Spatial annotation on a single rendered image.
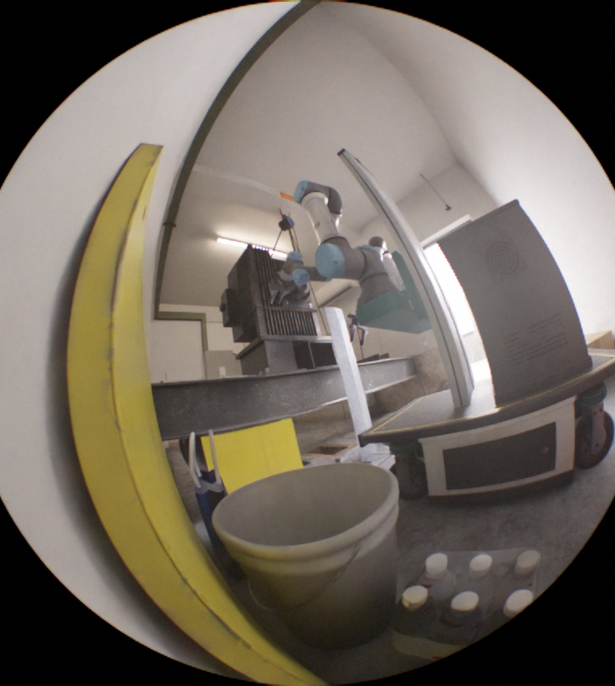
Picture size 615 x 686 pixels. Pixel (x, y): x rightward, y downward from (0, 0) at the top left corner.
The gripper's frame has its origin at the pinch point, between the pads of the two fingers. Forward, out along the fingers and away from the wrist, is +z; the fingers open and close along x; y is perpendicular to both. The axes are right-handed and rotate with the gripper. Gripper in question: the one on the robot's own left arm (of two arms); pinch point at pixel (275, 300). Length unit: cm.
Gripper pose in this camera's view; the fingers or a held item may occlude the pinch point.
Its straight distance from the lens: 126.7
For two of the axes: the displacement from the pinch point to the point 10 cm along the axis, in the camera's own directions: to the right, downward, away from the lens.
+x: -8.0, 0.8, -5.9
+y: -4.3, -7.7, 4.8
